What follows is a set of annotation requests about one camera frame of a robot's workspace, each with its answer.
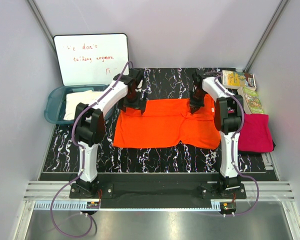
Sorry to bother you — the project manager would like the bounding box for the white whiteboard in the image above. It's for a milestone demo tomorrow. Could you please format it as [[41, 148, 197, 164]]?
[[53, 33, 129, 86]]

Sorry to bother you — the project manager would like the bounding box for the teal plastic bin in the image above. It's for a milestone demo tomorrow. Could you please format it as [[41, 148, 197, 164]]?
[[44, 84, 108, 125]]

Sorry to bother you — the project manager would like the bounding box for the orange t shirt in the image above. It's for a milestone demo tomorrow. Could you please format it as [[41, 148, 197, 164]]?
[[113, 94, 221, 150]]

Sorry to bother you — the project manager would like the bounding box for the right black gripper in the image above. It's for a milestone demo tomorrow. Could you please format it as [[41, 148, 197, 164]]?
[[188, 89, 206, 115]]

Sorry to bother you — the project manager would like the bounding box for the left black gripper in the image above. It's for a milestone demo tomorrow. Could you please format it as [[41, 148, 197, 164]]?
[[118, 89, 148, 114]]

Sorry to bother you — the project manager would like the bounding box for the left connector box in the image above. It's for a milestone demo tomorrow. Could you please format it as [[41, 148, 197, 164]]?
[[86, 201, 100, 209]]

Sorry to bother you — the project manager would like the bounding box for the right connector box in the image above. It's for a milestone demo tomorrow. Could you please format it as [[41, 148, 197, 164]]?
[[220, 201, 237, 218]]

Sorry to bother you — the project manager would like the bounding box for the yellow paperback book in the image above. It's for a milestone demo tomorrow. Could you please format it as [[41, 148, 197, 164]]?
[[222, 70, 257, 91]]

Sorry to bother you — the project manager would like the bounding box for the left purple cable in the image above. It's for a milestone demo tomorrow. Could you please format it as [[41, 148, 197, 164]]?
[[49, 61, 135, 238]]

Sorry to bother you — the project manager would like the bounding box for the white t shirt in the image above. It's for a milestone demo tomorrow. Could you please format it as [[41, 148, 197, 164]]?
[[62, 91, 105, 121]]

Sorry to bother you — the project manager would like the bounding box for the green paperback book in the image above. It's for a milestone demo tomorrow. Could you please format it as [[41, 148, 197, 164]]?
[[237, 87, 264, 114]]

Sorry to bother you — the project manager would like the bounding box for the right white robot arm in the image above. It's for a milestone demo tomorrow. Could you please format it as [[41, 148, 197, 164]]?
[[189, 69, 244, 199]]

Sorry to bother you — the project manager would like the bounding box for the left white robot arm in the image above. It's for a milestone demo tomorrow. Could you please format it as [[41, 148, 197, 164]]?
[[70, 68, 147, 198]]

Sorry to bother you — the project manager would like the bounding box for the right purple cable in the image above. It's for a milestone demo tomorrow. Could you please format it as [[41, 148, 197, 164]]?
[[198, 71, 261, 216]]

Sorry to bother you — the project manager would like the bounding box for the purple cable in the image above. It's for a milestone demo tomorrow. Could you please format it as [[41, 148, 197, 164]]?
[[49, 61, 135, 238], [198, 71, 261, 216]]

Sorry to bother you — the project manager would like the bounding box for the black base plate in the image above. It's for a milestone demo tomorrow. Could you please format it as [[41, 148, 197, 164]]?
[[69, 173, 247, 211]]

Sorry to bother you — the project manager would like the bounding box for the magenta folded t shirt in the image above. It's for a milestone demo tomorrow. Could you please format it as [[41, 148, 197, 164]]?
[[238, 113, 273, 152]]

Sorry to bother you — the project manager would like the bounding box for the white cable duct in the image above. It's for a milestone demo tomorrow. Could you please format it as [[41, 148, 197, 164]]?
[[34, 200, 98, 211]]

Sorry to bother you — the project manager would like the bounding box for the connector box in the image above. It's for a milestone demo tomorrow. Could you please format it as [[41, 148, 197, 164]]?
[[86, 201, 100, 209], [220, 201, 237, 218]]

